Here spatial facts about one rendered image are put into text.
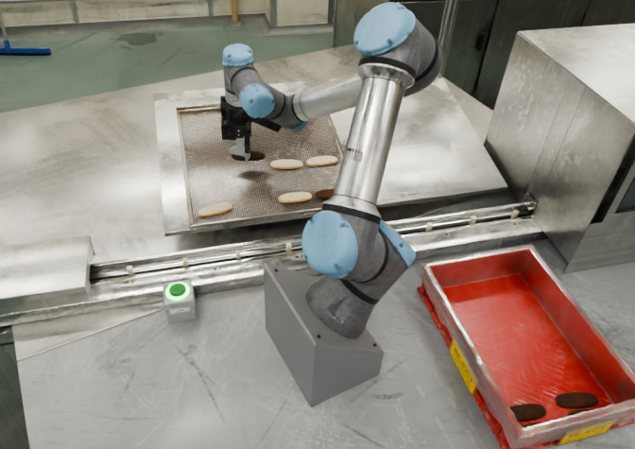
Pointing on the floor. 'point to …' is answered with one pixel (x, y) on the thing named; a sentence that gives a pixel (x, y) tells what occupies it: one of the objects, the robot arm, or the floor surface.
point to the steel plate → (135, 181)
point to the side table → (198, 407)
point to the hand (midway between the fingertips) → (248, 152)
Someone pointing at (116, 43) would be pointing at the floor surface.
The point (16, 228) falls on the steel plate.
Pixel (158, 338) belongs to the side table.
